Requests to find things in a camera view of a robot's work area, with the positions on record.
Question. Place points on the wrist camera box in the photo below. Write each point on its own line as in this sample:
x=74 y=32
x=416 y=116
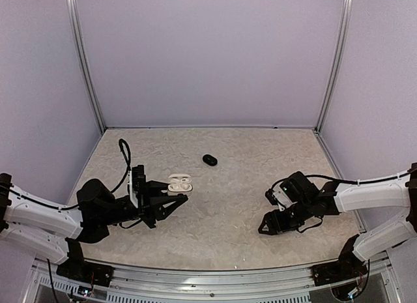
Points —
x=136 y=182
x=277 y=197

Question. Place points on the aluminium frame post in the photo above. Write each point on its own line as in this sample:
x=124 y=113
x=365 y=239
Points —
x=336 y=63
x=75 y=24

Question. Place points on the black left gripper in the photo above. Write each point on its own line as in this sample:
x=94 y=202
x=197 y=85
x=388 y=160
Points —
x=151 y=205

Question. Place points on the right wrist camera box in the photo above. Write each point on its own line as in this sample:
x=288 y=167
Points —
x=277 y=197

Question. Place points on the white earbud charging case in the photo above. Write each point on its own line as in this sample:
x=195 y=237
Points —
x=179 y=183

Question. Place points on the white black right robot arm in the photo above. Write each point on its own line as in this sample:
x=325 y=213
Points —
x=298 y=199

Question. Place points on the right aluminium frame post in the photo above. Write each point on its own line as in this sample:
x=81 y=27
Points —
x=336 y=63

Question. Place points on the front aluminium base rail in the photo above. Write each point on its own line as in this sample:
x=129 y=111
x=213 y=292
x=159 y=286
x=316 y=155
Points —
x=141 y=284

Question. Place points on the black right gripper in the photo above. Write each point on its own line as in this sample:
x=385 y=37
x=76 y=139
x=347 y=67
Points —
x=274 y=227

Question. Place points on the left aluminium frame post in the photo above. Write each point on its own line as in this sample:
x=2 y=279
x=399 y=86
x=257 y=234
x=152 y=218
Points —
x=75 y=24

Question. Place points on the black oval charging case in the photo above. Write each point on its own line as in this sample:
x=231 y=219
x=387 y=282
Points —
x=210 y=160

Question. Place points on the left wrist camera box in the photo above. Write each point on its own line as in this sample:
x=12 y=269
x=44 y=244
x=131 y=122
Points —
x=136 y=182

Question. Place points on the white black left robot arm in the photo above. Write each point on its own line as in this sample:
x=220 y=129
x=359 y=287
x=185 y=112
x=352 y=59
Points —
x=57 y=231

